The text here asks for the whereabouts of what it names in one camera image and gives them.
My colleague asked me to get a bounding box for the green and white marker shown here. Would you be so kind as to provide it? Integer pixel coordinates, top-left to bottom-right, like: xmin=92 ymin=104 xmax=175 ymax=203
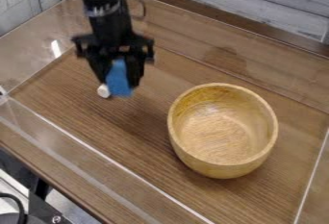
xmin=96 ymin=84 xmax=110 ymax=98

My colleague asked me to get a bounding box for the blue rectangular block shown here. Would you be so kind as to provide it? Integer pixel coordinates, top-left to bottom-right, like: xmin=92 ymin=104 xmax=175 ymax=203
xmin=105 ymin=59 xmax=132 ymax=97

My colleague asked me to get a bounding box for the clear acrylic tray wall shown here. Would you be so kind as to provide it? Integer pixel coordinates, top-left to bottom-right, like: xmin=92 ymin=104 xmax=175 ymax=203
xmin=0 ymin=0 xmax=329 ymax=224

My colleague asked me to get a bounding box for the black cable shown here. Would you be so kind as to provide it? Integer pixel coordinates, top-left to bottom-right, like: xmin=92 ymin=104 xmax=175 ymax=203
xmin=0 ymin=191 xmax=30 ymax=224

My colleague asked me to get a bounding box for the light brown wooden bowl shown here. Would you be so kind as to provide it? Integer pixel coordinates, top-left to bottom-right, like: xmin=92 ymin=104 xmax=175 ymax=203
xmin=167 ymin=83 xmax=279 ymax=179

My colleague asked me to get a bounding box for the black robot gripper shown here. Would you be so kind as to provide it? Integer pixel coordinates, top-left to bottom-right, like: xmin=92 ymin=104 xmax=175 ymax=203
xmin=72 ymin=10 xmax=153 ymax=88

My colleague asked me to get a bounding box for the black metal table frame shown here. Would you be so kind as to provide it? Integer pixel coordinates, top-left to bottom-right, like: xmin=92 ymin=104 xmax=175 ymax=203
xmin=0 ymin=148 xmax=73 ymax=224

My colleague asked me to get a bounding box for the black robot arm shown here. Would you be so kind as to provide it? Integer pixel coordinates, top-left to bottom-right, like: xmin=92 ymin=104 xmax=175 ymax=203
xmin=72 ymin=0 xmax=153 ymax=93

